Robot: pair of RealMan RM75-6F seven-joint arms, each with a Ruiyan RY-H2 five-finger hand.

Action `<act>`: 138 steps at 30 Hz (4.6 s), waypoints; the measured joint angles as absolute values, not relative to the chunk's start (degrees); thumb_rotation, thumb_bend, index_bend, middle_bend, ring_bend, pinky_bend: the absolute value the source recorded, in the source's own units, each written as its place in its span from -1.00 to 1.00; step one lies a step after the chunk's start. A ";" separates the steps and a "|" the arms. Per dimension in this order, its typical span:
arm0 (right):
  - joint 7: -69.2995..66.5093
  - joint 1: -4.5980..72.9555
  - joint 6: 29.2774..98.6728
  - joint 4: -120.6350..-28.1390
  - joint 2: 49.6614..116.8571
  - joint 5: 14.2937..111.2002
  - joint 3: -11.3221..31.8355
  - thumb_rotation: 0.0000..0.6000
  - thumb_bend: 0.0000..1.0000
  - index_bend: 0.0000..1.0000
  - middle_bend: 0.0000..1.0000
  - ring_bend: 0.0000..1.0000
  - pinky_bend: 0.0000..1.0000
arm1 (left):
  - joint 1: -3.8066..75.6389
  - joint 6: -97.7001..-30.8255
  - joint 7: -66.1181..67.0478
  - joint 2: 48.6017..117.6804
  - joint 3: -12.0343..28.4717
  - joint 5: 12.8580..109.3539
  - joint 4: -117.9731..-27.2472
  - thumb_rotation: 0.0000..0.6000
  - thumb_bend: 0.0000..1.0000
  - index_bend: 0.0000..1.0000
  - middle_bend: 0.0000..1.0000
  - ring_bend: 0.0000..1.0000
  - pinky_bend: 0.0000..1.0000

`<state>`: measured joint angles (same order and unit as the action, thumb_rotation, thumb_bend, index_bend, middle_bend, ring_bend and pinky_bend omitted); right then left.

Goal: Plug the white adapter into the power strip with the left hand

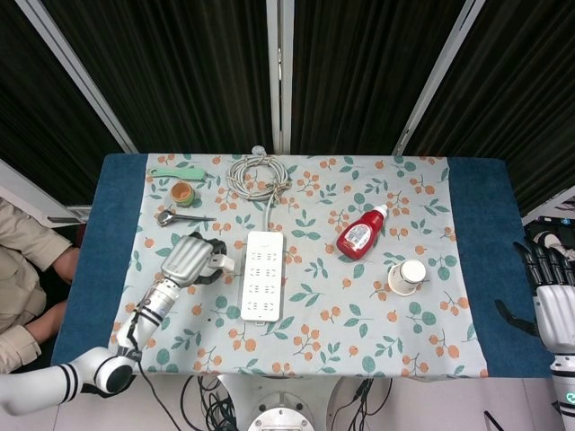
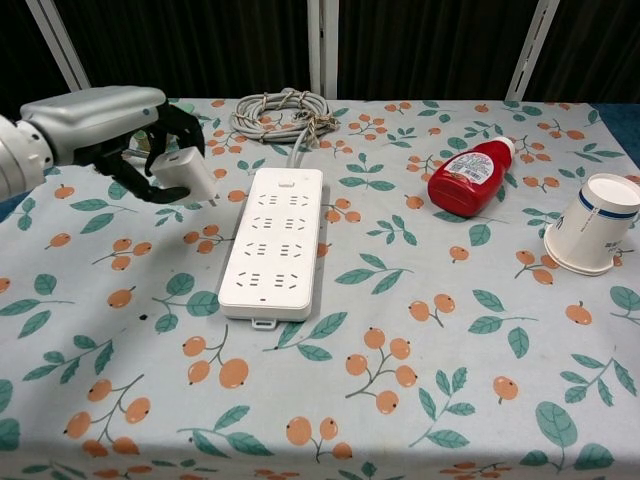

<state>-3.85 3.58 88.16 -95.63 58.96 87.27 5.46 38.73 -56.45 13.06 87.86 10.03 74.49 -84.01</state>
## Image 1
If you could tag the red ketchup bottle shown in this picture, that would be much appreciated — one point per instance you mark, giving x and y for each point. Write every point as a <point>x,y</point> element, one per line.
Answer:
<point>357,238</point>

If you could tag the person in beige jacket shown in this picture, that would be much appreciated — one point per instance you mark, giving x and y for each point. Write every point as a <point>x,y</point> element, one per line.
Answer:
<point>18,269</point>

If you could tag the white metal frame post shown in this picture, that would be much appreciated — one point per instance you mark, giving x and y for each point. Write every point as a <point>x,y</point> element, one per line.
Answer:
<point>76,72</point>
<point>438,76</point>
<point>278,67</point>

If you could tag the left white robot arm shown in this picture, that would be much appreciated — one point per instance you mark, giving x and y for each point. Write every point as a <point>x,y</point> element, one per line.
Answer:
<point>153,305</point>

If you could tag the green brush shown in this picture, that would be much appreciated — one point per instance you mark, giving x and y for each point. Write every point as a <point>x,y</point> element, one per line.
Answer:
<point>188,173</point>

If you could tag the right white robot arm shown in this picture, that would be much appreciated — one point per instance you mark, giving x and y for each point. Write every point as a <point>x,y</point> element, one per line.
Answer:
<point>563,386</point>

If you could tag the blue table cover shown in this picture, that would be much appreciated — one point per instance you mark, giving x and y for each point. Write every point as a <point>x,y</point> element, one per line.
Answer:
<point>108,202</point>

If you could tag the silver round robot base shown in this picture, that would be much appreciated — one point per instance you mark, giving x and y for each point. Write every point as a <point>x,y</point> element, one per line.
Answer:
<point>280,417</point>

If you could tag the white power adapter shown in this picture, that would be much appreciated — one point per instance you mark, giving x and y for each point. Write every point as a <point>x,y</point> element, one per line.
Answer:
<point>220,261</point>

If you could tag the floral tablecloth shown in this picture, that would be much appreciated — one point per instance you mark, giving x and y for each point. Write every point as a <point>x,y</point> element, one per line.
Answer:
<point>314,336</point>

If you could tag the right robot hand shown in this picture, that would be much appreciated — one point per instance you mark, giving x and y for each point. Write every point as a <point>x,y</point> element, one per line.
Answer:
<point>557,314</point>

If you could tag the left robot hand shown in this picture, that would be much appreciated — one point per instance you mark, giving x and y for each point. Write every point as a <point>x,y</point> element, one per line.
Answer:
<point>184,260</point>

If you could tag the white power strip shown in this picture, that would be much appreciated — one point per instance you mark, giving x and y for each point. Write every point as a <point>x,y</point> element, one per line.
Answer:
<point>262,278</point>

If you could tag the small orange green cup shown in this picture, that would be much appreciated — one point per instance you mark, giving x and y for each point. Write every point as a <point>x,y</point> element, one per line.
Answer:
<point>182,193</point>

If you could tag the white paper cup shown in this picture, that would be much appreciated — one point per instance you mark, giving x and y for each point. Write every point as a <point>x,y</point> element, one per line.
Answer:
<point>406,278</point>

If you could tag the metal scoop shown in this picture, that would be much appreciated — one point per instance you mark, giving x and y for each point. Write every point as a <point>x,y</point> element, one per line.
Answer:
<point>167,217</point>

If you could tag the black pleated curtain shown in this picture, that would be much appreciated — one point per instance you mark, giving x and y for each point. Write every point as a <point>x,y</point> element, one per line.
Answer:
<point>179,67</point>

